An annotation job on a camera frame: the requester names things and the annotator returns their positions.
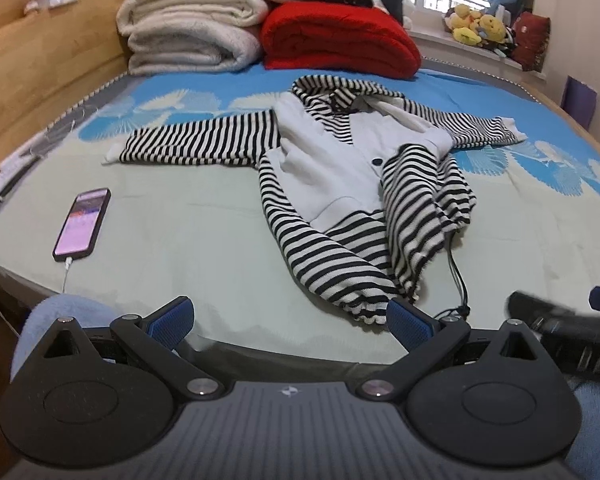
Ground yellow plush toys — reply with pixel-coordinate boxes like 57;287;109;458
443;3;509;50

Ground wooden headboard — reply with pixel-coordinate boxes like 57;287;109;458
0;0;129;162

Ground striped white hooded cardigan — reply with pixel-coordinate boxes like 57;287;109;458
106;75;524;324

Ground smartphone with lit screen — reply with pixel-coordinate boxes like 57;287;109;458
52;188;111;262

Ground red folded blanket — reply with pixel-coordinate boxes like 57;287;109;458
260;2;422;79

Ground cream folded blanket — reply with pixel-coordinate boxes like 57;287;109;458
116;0;270;76

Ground black cable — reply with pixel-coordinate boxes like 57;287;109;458
442;231;474;319

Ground dark red cushion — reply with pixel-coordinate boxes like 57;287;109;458
512;11;550;72

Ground purple box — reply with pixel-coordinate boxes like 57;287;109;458
560;76;597;129

